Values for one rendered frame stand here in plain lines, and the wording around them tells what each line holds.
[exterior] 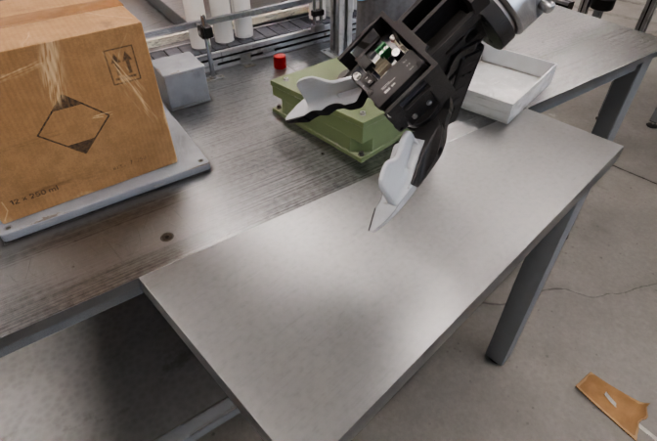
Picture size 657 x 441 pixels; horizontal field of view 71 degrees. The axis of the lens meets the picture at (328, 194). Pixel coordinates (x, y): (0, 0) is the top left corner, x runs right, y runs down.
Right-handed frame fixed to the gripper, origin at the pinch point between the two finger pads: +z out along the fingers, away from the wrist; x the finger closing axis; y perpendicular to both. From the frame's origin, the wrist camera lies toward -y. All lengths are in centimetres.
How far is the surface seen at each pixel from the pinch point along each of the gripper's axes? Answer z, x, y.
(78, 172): 37, -38, -9
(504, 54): -37, -33, -84
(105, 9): 14, -53, -5
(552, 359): 13, 36, -134
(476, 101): -21, -21, -65
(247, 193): 21.6, -23.7, -27.9
